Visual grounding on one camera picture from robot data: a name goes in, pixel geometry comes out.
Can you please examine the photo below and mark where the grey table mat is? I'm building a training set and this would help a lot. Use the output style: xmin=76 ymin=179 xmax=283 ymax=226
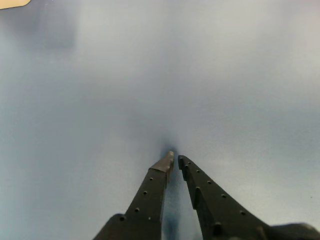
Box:
xmin=0 ymin=0 xmax=320 ymax=240

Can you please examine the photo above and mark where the beige rounded box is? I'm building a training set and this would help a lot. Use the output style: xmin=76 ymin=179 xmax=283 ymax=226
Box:
xmin=0 ymin=0 xmax=32 ymax=10

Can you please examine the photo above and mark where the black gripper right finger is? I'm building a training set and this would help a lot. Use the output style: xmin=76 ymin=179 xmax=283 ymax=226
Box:
xmin=177 ymin=154 xmax=272 ymax=240

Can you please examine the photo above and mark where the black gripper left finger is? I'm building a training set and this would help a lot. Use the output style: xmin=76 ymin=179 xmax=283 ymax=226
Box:
xmin=93 ymin=150 xmax=175 ymax=240

